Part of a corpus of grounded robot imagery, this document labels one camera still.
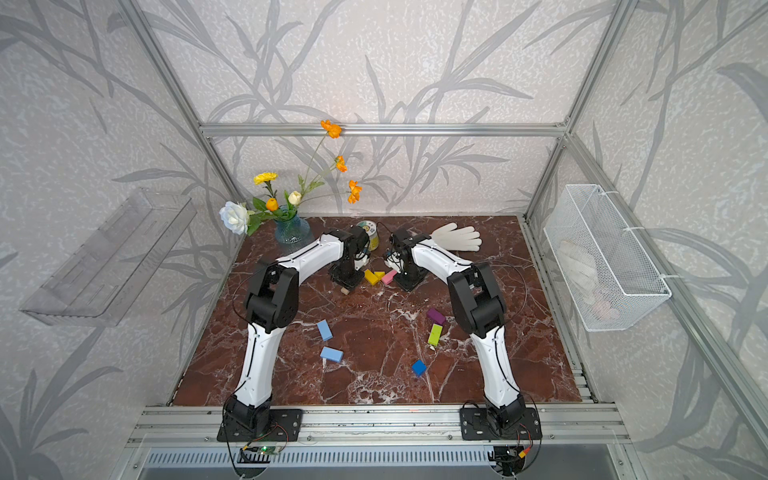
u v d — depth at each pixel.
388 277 1.02
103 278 0.66
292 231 1.01
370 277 1.01
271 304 0.58
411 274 0.85
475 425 0.73
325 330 0.89
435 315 0.93
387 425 0.75
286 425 0.73
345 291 0.96
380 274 1.01
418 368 0.82
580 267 0.78
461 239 1.13
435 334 0.89
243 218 0.75
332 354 0.85
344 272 0.87
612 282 0.59
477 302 0.57
